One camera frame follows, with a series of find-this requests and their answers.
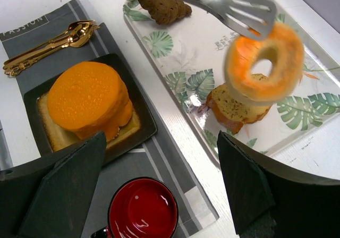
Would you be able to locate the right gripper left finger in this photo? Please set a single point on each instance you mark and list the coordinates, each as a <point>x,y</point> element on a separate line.
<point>61,203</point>

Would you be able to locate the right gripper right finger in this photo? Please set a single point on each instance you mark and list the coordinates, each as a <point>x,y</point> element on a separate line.
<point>247,188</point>

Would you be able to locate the round orange bread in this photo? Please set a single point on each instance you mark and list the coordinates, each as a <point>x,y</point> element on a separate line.
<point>90,97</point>

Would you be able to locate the orange glazed donut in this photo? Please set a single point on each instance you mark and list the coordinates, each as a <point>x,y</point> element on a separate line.
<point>264,72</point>

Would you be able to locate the metal serving tongs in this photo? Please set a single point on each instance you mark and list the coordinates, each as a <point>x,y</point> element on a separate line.
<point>253,19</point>

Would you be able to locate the brown bread slice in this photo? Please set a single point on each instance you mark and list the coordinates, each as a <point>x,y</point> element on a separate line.
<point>231,113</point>

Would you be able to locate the square black gold plate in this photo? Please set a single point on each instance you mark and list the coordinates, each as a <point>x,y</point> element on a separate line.
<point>49,137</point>

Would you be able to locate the red cup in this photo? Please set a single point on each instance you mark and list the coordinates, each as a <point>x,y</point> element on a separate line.
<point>141,207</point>

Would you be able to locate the grey placemat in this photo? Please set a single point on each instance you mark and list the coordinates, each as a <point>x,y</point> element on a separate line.
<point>158,157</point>

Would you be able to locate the leaf-pattern serving tray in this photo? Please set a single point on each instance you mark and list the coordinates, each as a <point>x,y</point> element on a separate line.
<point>189,56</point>

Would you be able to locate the gold spoon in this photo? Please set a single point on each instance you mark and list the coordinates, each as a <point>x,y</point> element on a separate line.
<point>75,38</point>

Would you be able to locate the brown chocolate croissant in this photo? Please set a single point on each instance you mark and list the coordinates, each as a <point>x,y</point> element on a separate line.
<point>166,11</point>

